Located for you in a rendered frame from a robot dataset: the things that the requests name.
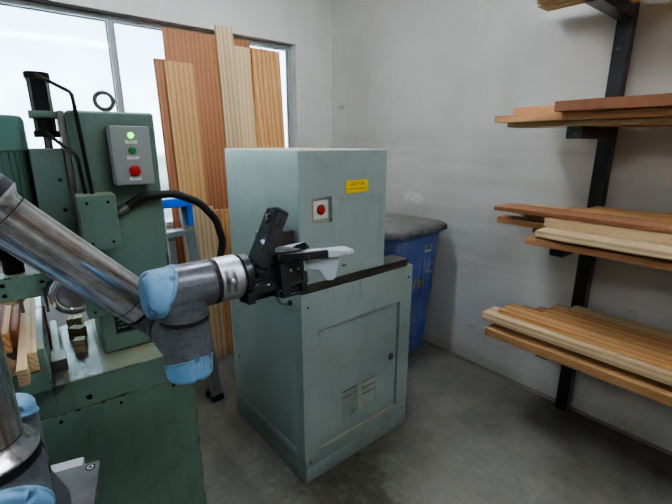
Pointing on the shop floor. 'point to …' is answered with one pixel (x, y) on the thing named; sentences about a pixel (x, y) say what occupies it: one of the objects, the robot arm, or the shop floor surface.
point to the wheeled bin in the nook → (411, 228)
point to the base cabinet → (136, 445)
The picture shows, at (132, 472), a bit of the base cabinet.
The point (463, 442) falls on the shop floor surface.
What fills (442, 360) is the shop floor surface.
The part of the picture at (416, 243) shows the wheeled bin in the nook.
